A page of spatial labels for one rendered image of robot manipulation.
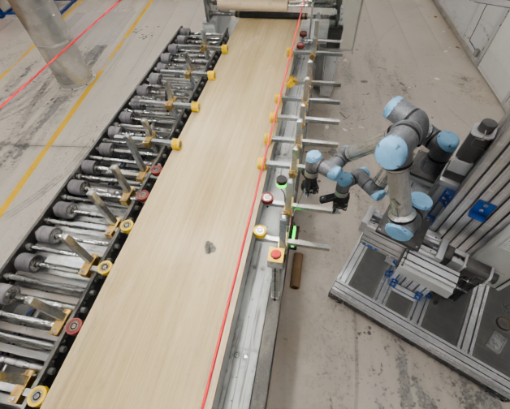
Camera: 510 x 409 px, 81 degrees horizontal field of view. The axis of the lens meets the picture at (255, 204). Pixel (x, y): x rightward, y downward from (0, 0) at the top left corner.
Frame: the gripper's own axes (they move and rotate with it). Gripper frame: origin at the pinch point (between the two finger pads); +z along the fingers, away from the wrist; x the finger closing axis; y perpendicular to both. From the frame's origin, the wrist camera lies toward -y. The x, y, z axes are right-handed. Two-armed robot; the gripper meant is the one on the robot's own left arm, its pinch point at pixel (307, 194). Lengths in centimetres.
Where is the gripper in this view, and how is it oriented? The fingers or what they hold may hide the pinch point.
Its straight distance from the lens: 182.8
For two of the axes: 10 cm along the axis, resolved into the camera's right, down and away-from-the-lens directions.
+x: 9.9, -1.6, 0.5
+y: 1.5, 7.8, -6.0
